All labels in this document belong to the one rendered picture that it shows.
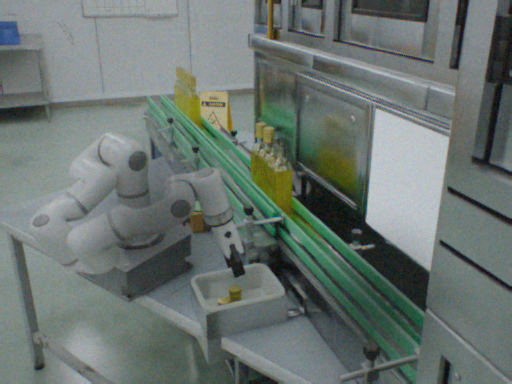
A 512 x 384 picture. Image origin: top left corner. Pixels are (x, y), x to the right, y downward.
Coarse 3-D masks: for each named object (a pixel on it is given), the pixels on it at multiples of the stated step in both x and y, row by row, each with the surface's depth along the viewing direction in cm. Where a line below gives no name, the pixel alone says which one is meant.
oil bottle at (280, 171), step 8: (272, 168) 160; (280, 168) 157; (288, 168) 158; (272, 176) 161; (280, 176) 158; (288, 176) 159; (272, 184) 162; (280, 184) 159; (288, 184) 160; (272, 192) 162; (280, 192) 160; (288, 192) 161; (272, 200) 163; (280, 200) 161; (288, 200) 162; (280, 208) 162; (288, 208) 163; (288, 216) 164
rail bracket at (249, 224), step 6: (246, 210) 147; (252, 210) 148; (246, 216) 148; (282, 216) 152; (246, 222) 148; (252, 222) 149; (258, 222) 150; (264, 222) 151; (282, 222) 152; (246, 228) 149; (252, 228) 149; (246, 234) 150; (246, 240) 151; (252, 240) 151; (246, 246) 151; (252, 246) 151
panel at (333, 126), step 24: (312, 96) 163; (336, 96) 147; (360, 96) 136; (312, 120) 165; (336, 120) 151; (360, 120) 138; (408, 120) 118; (432, 120) 114; (312, 144) 168; (336, 144) 153; (360, 144) 140; (312, 168) 170; (336, 168) 155; (360, 168) 140; (336, 192) 157; (360, 192) 142; (360, 216) 144; (384, 240) 134
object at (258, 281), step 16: (208, 272) 147; (224, 272) 148; (256, 272) 152; (272, 272) 147; (208, 288) 147; (224, 288) 149; (256, 288) 153; (272, 288) 145; (208, 304) 145; (240, 304) 134
